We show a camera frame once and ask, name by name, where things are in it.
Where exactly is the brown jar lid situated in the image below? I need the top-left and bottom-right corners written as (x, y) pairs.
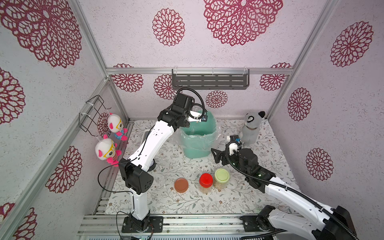
top-left (174, 178), bottom-right (189, 193)

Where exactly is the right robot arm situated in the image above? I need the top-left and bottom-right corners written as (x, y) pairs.
top-left (211, 142), bottom-right (358, 240)

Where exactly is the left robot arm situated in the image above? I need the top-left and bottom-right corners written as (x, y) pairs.
top-left (119, 93), bottom-right (195, 228)

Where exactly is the green lidded peanut jar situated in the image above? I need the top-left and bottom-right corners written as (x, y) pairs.
top-left (214, 168), bottom-right (230, 191)

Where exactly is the green trash bin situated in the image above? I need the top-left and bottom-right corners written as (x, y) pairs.
top-left (180, 111), bottom-right (220, 159)

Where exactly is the red lidded peanut jar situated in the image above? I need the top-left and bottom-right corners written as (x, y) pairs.
top-left (199, 173), bottom-right (213, 194)

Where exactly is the grey plush dog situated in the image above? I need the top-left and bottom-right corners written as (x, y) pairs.
top-left (239, 111), bottom-right (266, 146)

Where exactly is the small black alarm clock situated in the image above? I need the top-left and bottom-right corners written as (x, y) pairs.
top-left (148, 160), bottom-right (157, 172)

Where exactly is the upper pink white plush doll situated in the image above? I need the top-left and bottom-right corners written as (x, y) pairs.
top-left (108, 113), bottom-right (128, 141)

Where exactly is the pink white plush doll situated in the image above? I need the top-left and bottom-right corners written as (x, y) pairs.
top-left (108, 113), bottom-right (128, 141)
top-left (95, 135), bottom-right (122, 165)

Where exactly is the lower pink white plush doll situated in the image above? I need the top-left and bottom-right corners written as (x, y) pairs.
top-left (95, 135), bottom-right (122, 165)

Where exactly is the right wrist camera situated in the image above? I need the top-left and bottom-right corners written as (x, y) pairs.
top-left (227, 135), bottom-right (243, 156)

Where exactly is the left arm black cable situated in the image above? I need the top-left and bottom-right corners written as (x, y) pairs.
top-left (176, 87), bottom-right (207, 119)

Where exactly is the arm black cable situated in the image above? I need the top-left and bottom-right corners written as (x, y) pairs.
top-left (224, 140), bottom-right (361, 240)
top-left (176, 87), bottom-right (207, 119)

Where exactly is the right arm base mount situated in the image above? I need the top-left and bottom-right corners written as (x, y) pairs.
top-left (240, 205), bottom-right (285, 232)

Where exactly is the grey wall shelf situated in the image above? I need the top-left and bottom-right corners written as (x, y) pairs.
top-left (171, 69), bottom-right (250, 90)

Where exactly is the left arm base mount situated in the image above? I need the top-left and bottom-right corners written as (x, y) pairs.
top-left (121, 214), bottom-right (164, 234)

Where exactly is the black wire basket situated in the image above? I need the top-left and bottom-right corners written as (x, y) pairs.
top-left (78, 95), bottom-right (112, 137)

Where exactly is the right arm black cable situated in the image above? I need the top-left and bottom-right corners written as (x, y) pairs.
top-left (224, 140), bottom-right (361, 240)

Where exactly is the aluminium rail frame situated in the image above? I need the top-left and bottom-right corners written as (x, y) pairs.
top-left (77, 214), bottom-right (267, 240)

